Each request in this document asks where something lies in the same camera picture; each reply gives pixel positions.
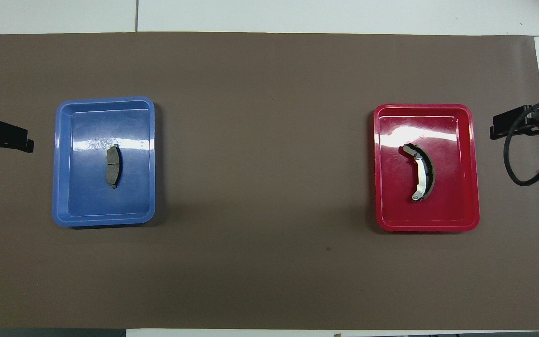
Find grey brake pad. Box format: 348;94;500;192
105;144;123;189

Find curved brake shoe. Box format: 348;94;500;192
400;143;436;202

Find blue plastic tray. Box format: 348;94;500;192
52;96;157;228

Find brown table mat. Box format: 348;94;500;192
0;32;539;330

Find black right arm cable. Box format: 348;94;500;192
503;100;539;187

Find red plastic tray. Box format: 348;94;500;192
373;103;480;233

